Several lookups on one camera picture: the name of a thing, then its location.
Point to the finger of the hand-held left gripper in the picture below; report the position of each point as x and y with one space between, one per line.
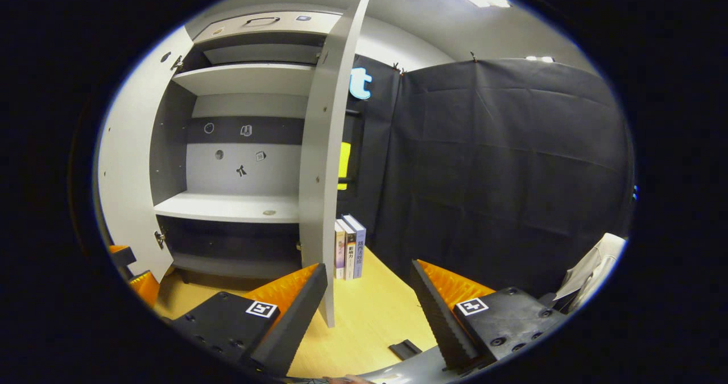
145 288
122 257

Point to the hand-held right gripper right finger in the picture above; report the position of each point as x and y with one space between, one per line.
435 316

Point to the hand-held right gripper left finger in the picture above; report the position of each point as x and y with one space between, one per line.
301 310

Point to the white cabinet door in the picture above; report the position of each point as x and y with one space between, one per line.
321 173
125 173

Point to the white cabinet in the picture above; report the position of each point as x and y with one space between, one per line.
244 105

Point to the metal door hinge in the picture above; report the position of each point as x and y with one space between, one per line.
177 63
160 238

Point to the white cabinet shelf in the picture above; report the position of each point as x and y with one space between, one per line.
244 79
227 206
261 54

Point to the beige cabinet drawer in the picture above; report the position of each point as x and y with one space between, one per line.
227 29

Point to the small black flat object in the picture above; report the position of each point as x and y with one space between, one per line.
405 349

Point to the light blue book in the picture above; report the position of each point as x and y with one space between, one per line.
359 247

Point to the black backdrop cloth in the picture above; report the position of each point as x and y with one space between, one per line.
500 173

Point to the beige cloth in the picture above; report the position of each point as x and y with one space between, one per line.
594 270

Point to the small ceiling light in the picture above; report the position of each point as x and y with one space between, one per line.
540 58

